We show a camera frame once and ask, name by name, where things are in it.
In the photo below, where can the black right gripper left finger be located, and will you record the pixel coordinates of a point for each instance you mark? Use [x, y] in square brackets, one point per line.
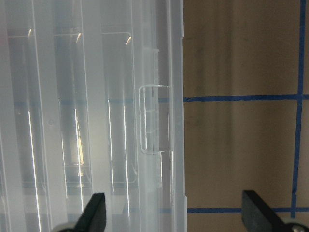
[93, 218]

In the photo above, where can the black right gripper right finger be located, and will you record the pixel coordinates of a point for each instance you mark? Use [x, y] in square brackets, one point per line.
[257, 216]

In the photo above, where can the clear plastic box lid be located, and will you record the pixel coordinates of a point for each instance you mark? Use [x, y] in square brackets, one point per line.
[91, 101]

